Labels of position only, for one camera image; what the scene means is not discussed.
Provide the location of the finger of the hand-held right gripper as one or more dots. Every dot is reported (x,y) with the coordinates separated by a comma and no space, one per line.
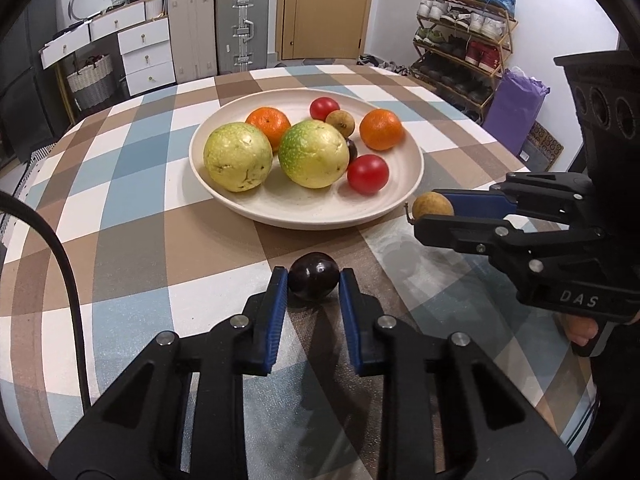
(460,232)
(480,203)

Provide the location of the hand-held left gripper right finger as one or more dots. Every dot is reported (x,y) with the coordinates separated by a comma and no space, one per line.
(351,325)

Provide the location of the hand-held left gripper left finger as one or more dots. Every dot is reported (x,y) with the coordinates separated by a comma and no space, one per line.
(275,320)

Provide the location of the brown longan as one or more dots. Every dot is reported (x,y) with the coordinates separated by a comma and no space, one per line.
(434,204)

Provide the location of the dark purple plum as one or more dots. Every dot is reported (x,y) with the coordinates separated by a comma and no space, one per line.
(312,277)
(352,150)

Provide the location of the red tomato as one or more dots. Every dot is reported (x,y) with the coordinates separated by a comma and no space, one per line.
(324,108)
(367,174)

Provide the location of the cream round plate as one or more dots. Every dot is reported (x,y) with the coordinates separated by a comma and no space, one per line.
(300,207)

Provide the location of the brown kiwi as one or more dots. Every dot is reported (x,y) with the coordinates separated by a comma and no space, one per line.
(341,122)

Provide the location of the green yellow guava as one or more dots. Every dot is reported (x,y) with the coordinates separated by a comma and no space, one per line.
(237,156)
(313,155)

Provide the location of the orange tangerine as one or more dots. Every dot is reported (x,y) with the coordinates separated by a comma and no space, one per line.
(381,130)
(268,124)

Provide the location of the person's right hand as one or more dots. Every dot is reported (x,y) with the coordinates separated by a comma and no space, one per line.
(582,332)

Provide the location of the brown patterned doormat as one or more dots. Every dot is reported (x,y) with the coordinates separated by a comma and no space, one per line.
(542,145)

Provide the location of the purple bag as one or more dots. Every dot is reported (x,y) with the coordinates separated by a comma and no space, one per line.
(515,105)

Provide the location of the wooden shoe rack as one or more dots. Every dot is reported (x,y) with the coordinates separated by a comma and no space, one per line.
(500,65)

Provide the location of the pile of shoes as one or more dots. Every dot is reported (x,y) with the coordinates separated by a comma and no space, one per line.
(385,64)

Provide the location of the row of shoes on rack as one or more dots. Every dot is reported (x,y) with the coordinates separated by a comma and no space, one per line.
(460,20)

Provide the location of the wooden door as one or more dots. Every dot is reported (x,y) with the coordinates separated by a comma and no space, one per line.
(325,10)

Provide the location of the silver suitcase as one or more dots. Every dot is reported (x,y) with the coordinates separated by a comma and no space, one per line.
(242,30)

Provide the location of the white drawer desk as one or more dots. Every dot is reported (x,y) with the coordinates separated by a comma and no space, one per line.
(145,55)

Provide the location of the beige suitcase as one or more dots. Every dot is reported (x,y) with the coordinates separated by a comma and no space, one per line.
(192,35)

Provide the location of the woven laundry basket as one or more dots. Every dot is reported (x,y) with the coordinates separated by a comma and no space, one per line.
(92,85)

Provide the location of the black refrigerator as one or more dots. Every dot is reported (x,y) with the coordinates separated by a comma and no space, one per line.
(25,85)

